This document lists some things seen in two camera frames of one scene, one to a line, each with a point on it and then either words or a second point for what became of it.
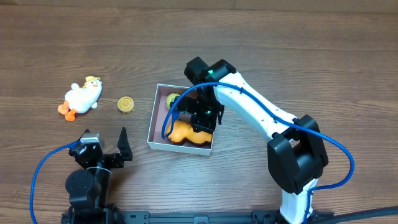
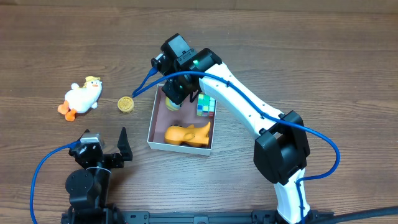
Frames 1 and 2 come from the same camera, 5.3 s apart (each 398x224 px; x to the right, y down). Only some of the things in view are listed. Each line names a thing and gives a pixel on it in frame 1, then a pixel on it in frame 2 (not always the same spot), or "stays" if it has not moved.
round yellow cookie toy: [125, 104] stays
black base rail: [255, 217] stays
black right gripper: [193, 115] to [179, 94]
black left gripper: [109, 159] stays
